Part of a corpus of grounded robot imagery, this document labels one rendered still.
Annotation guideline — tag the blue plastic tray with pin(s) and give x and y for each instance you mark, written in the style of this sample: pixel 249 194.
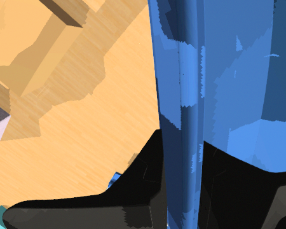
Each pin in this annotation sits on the blue plastic tray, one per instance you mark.
pixel 220 73
pixel 114 177

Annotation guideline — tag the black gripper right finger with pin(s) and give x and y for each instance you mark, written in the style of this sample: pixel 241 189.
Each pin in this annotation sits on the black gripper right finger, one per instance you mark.
pixel 237 195

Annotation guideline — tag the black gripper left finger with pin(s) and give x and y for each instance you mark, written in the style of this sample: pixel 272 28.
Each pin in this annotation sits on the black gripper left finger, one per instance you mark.
pixel 137 200

